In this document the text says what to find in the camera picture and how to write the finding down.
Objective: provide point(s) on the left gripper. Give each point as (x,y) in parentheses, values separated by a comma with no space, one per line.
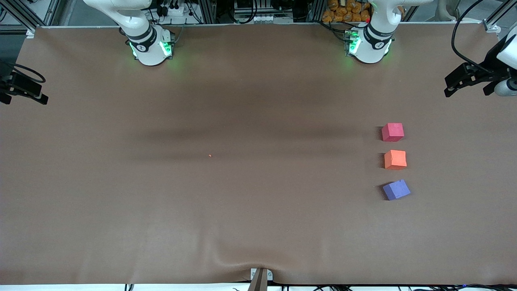
(491,69)

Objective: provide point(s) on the orange foam block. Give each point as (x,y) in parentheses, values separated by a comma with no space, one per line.
(395,159)

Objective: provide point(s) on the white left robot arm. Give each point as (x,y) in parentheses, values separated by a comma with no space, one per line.
(371,44)

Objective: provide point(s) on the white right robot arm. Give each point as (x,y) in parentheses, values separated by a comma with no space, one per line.
(149,48)

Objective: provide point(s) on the red foam block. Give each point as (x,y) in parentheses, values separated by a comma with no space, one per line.
(392,132)

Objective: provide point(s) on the purple foam block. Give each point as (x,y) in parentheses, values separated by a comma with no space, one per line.
(396,190)

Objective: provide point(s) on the bag of orange snacks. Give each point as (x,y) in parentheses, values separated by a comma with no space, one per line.
(347,10)

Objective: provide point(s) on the white power strip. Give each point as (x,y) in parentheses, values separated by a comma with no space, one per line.
(173,10)

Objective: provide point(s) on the white terminal block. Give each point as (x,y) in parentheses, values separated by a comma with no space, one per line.
(262,18)

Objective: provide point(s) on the table cover cloth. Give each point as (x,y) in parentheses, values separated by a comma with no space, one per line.
(258,210)

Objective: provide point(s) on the aluminium frame profile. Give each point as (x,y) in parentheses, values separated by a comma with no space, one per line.
(499,18)
(22,18)

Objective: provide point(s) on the grey metal clamp bracket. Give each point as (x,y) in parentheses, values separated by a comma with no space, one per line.
(260,279)

